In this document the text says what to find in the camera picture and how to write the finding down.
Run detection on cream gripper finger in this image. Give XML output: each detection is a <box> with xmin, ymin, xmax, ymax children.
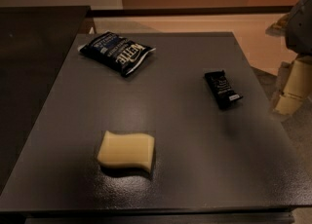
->
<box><xmin>265</xmin><ymin>14</ymin><xmax>290</xmax><ymax>36</ymax></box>
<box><xmin>272</xmin><ymin>59</ymin><xmax>312</xmax><ymax>115</ymax></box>

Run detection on black rxbar chocolate bar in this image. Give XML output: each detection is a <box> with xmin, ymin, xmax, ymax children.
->
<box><xmin>204</xmin><ymin>70</ymin><xmax>243</xmax><ymax>110</ymax></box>

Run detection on black Kettle chips bag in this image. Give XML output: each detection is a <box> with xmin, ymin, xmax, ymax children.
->
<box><xmin>78</xmin><ymin>31</ymin><xmax>155</xmax><ymax>77</ymax></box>

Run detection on yellow sponge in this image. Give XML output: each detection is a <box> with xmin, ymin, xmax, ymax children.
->
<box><xmin>97</xmin><ymin>131</ymin><xmax>155</xmax><ymax>172</ymax></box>

